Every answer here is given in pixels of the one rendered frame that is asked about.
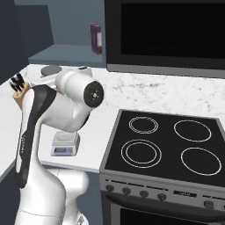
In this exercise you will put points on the white digital scale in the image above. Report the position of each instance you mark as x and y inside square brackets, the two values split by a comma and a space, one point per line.
[65, 143]

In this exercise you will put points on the black hob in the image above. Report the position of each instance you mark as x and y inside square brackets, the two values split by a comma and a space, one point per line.
[167, 146]

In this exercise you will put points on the dark blue cabinet door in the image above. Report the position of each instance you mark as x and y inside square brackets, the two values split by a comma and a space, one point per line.
[17, 38]

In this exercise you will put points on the blue-grey wall cabinet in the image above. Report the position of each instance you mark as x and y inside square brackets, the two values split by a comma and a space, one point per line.
[70, 55]

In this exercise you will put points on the maroon box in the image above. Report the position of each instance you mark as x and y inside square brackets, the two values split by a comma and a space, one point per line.
[96, 38]

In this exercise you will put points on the black oven knob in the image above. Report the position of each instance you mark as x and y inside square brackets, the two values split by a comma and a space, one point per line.
[110, 188]
[208, 204]
[126, 191]
[144, 193]
[161, 196]

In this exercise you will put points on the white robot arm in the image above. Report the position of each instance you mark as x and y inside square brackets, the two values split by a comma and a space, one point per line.
[44, 193]

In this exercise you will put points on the wooden knife block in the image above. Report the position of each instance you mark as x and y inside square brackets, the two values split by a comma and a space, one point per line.
[20, 96]

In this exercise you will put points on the black microwave oven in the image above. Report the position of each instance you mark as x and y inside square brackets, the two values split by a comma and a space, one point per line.
[170, 29]

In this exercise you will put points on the grey oven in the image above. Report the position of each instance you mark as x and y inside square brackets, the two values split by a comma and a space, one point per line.
[137, 183]

